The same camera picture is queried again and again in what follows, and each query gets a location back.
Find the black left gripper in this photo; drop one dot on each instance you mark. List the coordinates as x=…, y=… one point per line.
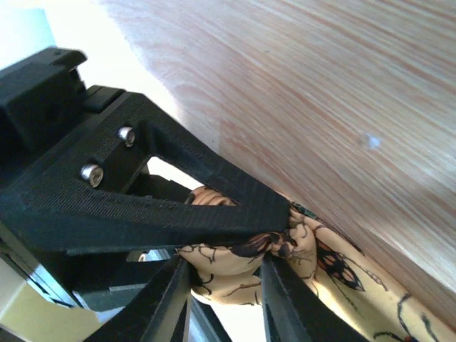
x=43, y=99

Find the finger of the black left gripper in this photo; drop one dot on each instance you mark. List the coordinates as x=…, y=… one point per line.
x=109, y=277
x=75, y=198

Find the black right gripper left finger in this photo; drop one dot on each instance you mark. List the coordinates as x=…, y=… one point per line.
x=160, y=312

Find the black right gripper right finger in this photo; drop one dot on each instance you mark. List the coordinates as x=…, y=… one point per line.
x=292, y=312

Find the yellow beetle print tie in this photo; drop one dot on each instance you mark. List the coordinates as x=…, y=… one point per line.
x=313, y=285

